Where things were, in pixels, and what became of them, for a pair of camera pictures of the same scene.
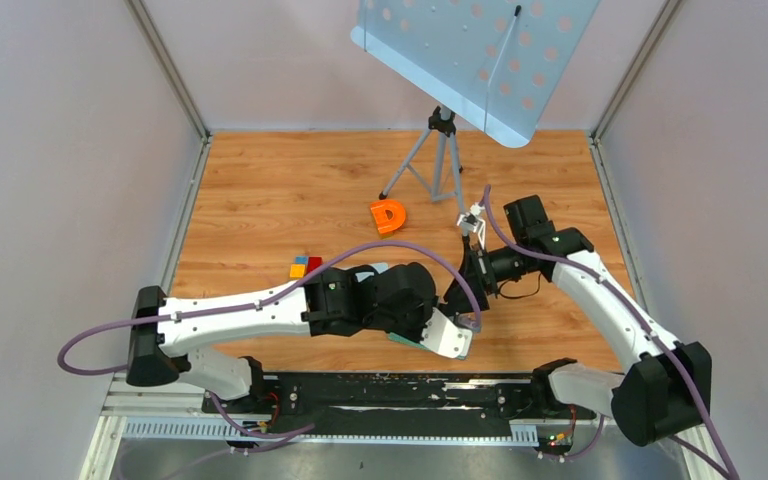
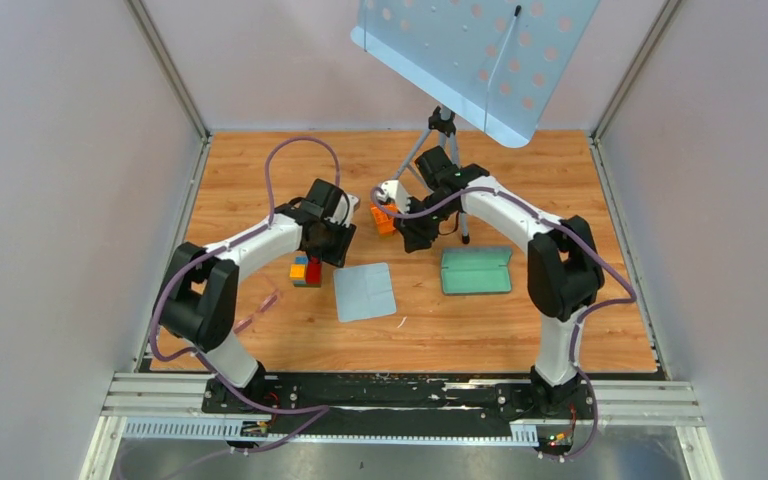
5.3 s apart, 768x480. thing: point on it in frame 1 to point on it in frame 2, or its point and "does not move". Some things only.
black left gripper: x=416 y=334 to x=336 y=255
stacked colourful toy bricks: x=303 y=265 does not move
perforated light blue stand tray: x=489 y=62 does not move
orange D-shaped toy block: x=387 y=227 does not move
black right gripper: x=472 y=270 to x=415 y=237
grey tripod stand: x=443 y=122 does not move
